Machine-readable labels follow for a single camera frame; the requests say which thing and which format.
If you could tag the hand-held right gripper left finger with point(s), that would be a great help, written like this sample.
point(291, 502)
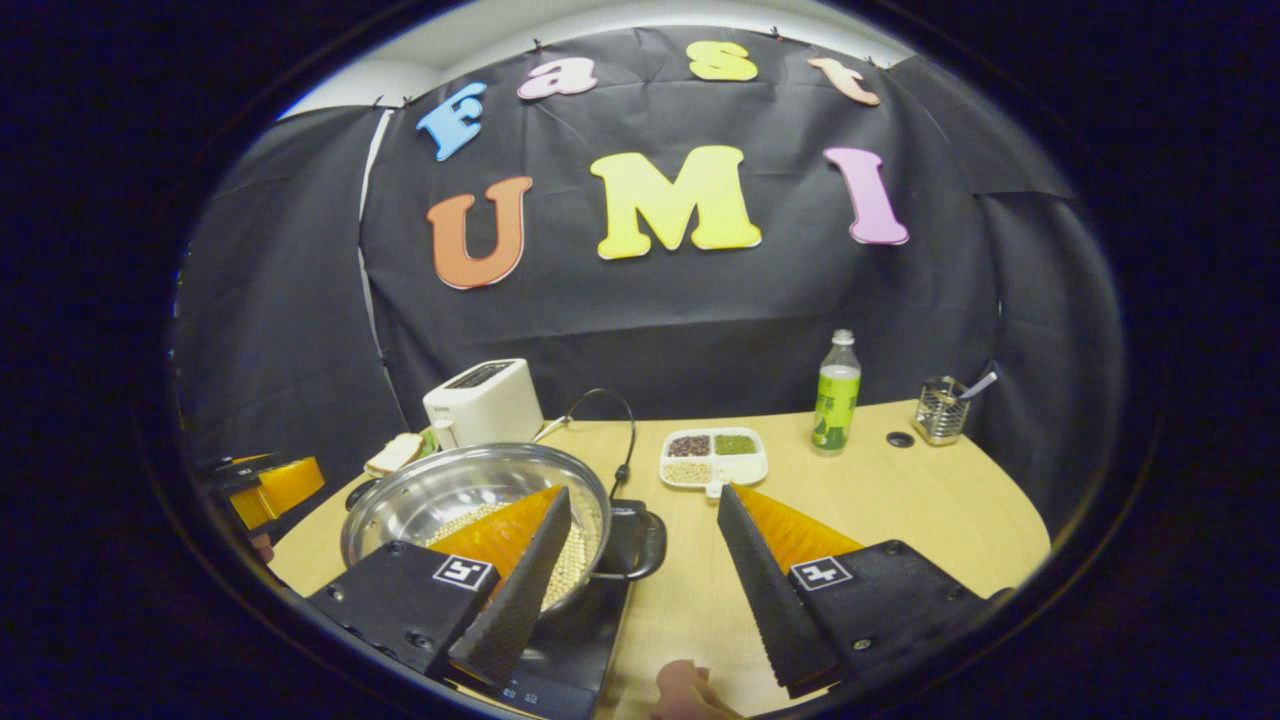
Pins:
point(400, 600)

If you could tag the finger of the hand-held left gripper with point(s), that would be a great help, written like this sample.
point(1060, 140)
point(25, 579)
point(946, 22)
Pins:
point(285, 490)

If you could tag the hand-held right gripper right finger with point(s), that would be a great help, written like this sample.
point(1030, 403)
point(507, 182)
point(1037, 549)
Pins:
point(880, 600)

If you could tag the black induction cooktop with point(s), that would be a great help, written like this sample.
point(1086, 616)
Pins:
point(580, 640)

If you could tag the bread slice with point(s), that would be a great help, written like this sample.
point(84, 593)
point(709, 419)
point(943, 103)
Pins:
point(395, 452)

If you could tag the black table grommet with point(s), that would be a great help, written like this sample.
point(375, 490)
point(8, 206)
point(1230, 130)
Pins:
point(900, 439)

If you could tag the pile of pale soybeans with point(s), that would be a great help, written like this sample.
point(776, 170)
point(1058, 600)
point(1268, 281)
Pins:
point(573, 565)

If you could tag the green label drink bottle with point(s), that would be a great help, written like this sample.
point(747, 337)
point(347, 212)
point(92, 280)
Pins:
point(835, 405)

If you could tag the white toaster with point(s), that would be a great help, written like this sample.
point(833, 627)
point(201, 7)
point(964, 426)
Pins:
point(485, 405)

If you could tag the white divided dish of beans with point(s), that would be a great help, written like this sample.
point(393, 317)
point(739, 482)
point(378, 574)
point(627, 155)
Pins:
point(712, 458)

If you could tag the metal spoon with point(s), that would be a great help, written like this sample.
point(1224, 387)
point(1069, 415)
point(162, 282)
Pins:
point(982, 383)

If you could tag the black backdrop cloth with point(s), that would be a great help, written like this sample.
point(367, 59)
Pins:
point(700, 320)

